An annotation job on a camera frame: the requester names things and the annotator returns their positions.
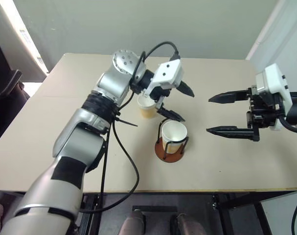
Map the black table frame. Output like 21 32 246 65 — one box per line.
78 192 274 235

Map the black cable tie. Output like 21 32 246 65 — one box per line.
113 116 139 128

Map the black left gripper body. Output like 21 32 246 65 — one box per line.
149 85 173 110

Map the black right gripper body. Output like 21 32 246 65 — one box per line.
246 85 286 130

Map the black wire cup holder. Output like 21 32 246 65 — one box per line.
154 118 189 164

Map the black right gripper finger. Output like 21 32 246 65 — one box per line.
206 125 261 142
207 89 250 104

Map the black chair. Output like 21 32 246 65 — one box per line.
0 31 31 150

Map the dark grey rounded shape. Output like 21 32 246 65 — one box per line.
176 213 208 235
118 209 147 235

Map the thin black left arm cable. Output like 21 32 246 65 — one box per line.
99 122 110 196

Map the white paper cup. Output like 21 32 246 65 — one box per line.
161 120 188 155
137 94 157 120

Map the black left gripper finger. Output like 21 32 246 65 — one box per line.
175 80 195 98
156 103 186 122

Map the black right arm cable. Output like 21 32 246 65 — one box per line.
279 116 297 235

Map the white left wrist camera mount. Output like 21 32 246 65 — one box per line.
141 59 185 101

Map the white leaning panel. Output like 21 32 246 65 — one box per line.
0 0 50 83

